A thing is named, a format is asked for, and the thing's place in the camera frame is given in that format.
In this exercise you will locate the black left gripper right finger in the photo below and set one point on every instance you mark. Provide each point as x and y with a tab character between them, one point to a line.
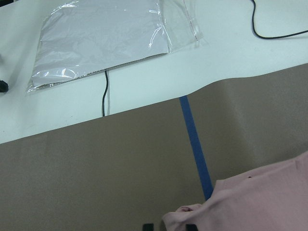
190	227

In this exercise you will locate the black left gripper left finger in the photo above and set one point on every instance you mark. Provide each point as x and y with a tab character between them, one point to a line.
148	227

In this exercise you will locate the pink Snoopy t-shirt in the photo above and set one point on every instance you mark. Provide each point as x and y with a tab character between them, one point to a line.
268	198

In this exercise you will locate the black tripod legs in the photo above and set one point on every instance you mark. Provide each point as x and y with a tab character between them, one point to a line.
3	87

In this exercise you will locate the paper sheet in plastic sleeve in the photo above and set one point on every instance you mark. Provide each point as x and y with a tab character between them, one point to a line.
85	37

